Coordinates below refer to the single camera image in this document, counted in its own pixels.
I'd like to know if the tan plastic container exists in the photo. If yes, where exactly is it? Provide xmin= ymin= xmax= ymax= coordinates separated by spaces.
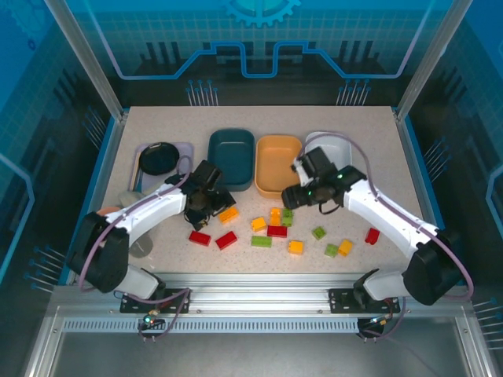
xmin=254 ymin=134 xmax=303 ymax=199

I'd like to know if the teal plastic container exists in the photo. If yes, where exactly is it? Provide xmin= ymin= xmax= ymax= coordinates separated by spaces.
xmin=207 ymin=128 xmax=256 ymax=192

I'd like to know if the white plastic container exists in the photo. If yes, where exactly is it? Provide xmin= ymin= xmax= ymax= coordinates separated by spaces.
xmin=304 ymin=131 xmax=353 ymax=170

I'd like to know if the lavender tray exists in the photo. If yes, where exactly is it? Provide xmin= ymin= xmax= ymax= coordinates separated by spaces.
xmin=129 ymin=141 xmax=195 ymax=193

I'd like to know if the black round plate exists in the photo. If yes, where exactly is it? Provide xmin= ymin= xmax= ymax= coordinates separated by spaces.
xmin=139 ymin=141 xmax=181 ymax=177

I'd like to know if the grey cup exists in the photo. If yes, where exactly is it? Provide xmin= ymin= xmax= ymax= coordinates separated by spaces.
xmin=129 ymin=231 xmax=154 ymax=259

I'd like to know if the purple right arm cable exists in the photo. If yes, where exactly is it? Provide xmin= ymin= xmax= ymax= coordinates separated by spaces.
xmin=298 ymin=132 xmax=475 ymax=303

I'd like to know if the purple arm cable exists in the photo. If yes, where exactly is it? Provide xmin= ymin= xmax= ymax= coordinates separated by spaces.
xmin=298 ymin=132 xmax=475 ymax=303
xmin=76 ymin=155 xmax=196 ymax=294

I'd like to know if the aluminium mounting rail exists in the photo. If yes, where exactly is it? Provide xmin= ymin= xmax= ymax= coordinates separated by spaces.
xmin=53 ymin=273 xmax=468 ymax=315

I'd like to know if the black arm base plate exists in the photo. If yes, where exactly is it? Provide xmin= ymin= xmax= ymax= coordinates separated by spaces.
xmin=119 ymin=288 xmax=192 ymax=314
xmin=328 ymin=288 xmax=402 ymax=314

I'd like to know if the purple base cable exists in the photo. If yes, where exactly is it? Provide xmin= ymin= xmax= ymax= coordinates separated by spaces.
xmin=113 ymin=288 xmax=193 ymax=343
xmin=355 ymin=296 xmax=437 ymax=377

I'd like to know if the slotted grey cable duct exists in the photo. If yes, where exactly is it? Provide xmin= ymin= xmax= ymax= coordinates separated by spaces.
xmin=62 ymin=318 xmax=361 ymax=334

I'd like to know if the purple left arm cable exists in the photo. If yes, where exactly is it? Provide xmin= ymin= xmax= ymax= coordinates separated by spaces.
xmin=76 ymin=155 xmax=196 ymax=294

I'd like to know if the aluminium frame post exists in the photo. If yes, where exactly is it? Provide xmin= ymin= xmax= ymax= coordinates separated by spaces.
xmin=394 ymin=0 xmax=461 ymax=121
xmin=43 ymin=0 xmax=129 ymax=121

